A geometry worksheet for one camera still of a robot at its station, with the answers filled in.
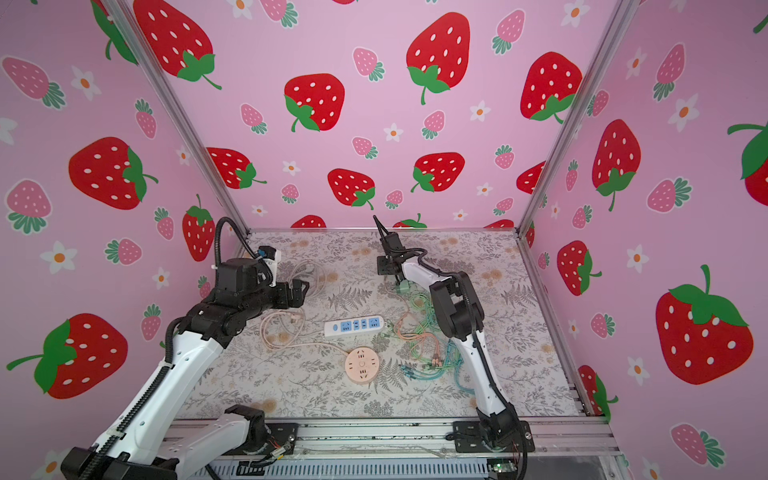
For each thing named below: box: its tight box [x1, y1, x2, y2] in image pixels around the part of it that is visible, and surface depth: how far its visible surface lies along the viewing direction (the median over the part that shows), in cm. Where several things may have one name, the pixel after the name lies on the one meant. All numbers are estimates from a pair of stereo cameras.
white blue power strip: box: [324, 315, 385, 337], surface depth 94 cm
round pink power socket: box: [344, 347, 380, 383], surface depth 85 cm
